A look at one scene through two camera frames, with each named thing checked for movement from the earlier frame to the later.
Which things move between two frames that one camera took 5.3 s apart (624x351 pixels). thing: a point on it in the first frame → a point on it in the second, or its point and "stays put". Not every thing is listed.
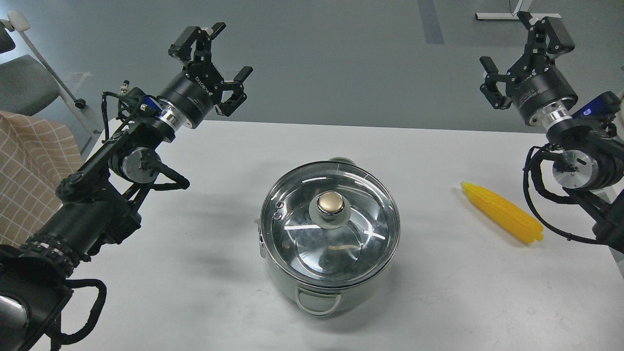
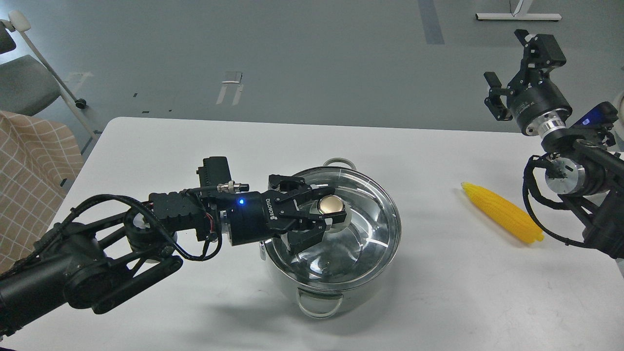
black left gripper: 193,91 → 253,215
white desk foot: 516,15 stays put
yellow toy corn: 511,220 stays put
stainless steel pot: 325,229 stays put
